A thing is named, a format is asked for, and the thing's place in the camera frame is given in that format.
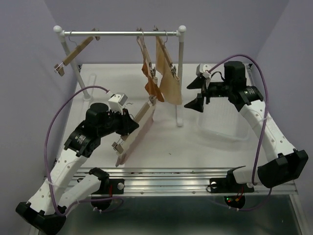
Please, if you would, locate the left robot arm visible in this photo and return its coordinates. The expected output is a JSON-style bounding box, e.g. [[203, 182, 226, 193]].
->
[[16, 103, 139, 235]]

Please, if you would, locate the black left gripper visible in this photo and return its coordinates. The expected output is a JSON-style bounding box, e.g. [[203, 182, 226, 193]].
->
[[98, 106, 139, 137]]

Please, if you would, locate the cream underwear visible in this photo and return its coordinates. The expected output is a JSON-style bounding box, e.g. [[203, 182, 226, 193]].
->
[[156, 36, 183, 106]]

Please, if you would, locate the beige hanger with orange underwear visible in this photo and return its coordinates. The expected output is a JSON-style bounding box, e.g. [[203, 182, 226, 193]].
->
[[136, 27, 158, 84]]

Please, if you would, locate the aluminium mounting rail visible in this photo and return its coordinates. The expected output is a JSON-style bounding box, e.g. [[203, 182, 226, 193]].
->
[[43, 64, 299, 196]]

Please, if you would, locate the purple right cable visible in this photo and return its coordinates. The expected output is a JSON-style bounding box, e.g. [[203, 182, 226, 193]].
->
[[207, 54, 272, 212]]

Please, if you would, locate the purple cable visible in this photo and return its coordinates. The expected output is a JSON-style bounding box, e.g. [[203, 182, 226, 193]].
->
[[207, 54, 272, 212], [48, 85, 124, 216]]

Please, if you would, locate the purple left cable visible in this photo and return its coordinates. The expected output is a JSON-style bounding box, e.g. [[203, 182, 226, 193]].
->
[[48, 85, 124, 216]]

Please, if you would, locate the white plastic basket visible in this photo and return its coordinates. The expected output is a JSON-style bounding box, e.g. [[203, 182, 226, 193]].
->
[[194, 98, 250, 141]]

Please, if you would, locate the beige clip hanger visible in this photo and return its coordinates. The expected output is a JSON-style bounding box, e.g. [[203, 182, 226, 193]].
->
[[111, 94, 157, 156], [54, 36, 101, 76]]

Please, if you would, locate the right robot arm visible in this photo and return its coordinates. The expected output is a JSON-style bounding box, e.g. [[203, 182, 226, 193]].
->
[[185, 61, 309, 193]]

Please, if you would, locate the empty beige clip hanger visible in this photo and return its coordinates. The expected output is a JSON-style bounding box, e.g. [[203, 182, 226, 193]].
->
[[54, 36, 101, 76]]

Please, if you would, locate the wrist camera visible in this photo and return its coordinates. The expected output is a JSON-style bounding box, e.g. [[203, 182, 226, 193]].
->
[[108, 93, 128, 113], [196, 63, 211, 79]]

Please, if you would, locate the pink underwear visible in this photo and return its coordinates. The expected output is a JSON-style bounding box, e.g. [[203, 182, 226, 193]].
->
[[115, 105, 157, 168]]

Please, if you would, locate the orange underwear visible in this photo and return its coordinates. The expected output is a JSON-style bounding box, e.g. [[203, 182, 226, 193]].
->
[[136, 36, 165, 102]]

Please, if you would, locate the white metal clothes rack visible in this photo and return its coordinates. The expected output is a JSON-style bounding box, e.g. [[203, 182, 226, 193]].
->
[[53, 25, 186, 127]]

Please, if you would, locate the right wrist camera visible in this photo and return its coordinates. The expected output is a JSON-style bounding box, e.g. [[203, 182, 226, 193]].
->
[[196, 63, 211, 79]]

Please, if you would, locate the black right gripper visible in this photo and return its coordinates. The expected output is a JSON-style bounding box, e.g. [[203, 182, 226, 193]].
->
[[183, 76, 232, 113]]

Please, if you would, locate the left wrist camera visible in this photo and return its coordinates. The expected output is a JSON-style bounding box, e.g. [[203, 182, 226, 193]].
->
[[108, 93, 128, 113]]

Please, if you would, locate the beige hanger with cream underwear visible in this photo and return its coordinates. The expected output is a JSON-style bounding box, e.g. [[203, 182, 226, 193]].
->
[[156, 30, 179, 81]]

